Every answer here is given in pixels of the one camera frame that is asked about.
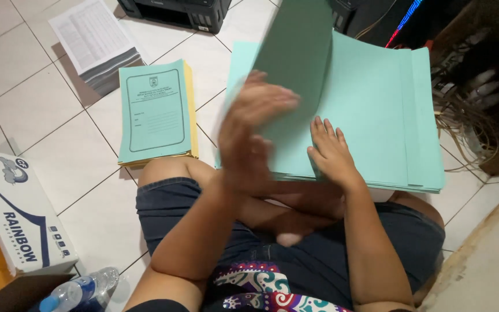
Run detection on stack of white printed paper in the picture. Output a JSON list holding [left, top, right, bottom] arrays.
[[49, 0, 143, 97]]

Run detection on stack of open green folders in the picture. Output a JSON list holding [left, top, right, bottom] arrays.
[[215, 31, 446, 194]]

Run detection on black printer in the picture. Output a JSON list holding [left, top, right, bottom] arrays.
[[116, 0, 233, 35]]

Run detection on tangle of cables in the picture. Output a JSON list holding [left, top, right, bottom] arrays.
[[432, 82, 499, 170]]

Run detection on person's leg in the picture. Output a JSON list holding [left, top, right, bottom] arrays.
[[138, 156, 345, 248], [388, 191, 446, 228]]

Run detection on person's right hand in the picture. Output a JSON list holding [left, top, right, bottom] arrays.
[[307, 116, 364, 188]]

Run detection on beige board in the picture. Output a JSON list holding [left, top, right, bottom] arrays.
[[418, 180, 499, 312]]

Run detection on patterned colourful shirt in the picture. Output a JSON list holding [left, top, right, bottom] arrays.
[[126, 260, 356, 312]]

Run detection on person's left leg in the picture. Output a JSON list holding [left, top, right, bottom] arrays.
[[138, 156, 345, 248]]

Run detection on clear plastic water bottle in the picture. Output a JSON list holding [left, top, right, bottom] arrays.
[[38, 266, 120, 312]]

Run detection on person's right leg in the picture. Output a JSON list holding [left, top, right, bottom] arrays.
[[388, 191, 446, 228]]

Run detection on dark brown furniture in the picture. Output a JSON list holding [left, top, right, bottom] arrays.
[[429, 0, 499, 176]]

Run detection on person's left hand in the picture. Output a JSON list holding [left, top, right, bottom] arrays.
[[217, 70, 301, 196]]

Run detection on dark blue shorts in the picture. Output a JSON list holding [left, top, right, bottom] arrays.
[[135, 177, 446, 311]]

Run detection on white cardboard box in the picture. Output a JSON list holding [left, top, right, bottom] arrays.
[[0, 147, 79, 276]]

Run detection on green paper sheet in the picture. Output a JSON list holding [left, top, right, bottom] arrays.
[[215, 0, 410, 183]]

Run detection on pile of printed green covers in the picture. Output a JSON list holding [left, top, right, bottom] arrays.
[[117, 59, 199, 168]]

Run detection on black computer case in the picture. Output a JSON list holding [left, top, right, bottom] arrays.
[[328, 0, 432, 49]]

